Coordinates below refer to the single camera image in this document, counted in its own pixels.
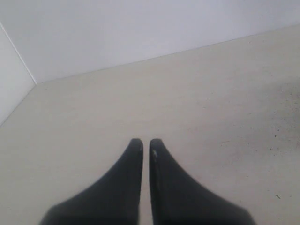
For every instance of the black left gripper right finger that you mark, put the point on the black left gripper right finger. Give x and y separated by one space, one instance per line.
178 199

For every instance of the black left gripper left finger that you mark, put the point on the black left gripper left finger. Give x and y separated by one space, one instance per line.
112 200

